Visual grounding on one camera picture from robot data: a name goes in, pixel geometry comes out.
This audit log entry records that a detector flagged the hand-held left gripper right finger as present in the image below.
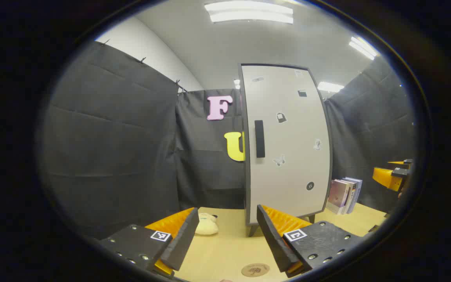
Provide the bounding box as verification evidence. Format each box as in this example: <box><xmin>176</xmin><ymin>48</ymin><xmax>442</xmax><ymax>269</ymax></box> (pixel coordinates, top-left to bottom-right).
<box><xmin>257</xmin><ymin>204</ymin><xmax>363</xmax><ymax>278</ymax></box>

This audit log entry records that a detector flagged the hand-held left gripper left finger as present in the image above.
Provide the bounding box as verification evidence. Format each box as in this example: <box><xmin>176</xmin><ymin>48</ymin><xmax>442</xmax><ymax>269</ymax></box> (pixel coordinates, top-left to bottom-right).
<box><xmin>99</xmin><ymin>207</ymin><xmax>200</xmax><ymax>279</ymax></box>

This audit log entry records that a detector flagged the round brown coaster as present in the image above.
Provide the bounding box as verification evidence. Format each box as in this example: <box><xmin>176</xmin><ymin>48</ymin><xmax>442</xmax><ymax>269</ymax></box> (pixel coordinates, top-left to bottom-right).
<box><xmin>241</xmin><ymin>263</ymin><xmax>271</xmax><ymax>278</ymax></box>

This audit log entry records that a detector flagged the grey cabinet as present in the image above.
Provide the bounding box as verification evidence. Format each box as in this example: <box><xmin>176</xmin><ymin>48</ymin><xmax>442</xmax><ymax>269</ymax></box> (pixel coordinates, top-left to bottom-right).
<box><xmin>238</xmin><ymin>63</ymin><xmax>334</xmax><ymax>237</ymax></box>

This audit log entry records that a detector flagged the black door handle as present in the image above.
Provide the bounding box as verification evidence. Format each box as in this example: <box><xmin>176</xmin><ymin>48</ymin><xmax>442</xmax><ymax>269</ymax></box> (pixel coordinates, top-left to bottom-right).
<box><xmin>254</xmin><ymin>120</ymin><xmax>266</xmax><ymax>158</ymax></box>

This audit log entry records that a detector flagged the light grey cabinet door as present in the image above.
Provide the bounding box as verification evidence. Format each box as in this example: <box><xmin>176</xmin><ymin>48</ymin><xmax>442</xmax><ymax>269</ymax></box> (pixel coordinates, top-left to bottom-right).
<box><xmin>241</xmin><ymin>65</ymin><xmax>331</xmax><ymax>224</ymax></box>

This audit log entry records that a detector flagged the cream plush toy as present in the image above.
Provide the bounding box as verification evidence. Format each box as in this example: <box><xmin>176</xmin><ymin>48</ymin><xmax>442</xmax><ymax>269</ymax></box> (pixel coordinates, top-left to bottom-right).
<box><xmin>195</xmin><ymin>213</ymin><xmax>219</xmax><ymax>236</ymax></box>

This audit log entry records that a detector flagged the pale blue book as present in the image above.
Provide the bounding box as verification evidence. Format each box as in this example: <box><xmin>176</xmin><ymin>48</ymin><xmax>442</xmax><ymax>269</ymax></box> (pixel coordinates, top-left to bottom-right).
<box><xmin>346</xmin><ymin>177</ymin><xmax>363</xmax><ymax>214</ymax></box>

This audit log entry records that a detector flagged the white book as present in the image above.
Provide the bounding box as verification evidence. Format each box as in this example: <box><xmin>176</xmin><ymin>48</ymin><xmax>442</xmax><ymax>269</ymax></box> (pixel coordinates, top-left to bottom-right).
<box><xmin>342</xmin><ymin>178</ymin><xmax>357</xmax><ymax>214</ymax></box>

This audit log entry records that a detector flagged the pink book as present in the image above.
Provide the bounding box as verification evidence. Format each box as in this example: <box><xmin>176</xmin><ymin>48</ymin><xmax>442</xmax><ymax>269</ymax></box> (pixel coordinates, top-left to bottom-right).
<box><xmin>327</xmin><ymin>179</ymin><xmax>350</xmax><ymax>215</ymax></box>

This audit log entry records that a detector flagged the black backdrop cloth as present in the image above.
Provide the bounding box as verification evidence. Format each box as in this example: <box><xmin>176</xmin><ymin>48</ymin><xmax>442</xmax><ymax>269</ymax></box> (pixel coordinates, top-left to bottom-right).
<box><xmin>40</xmin><ymin>41</ymin><xmax>418</xmax><ymax>239</ymax></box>

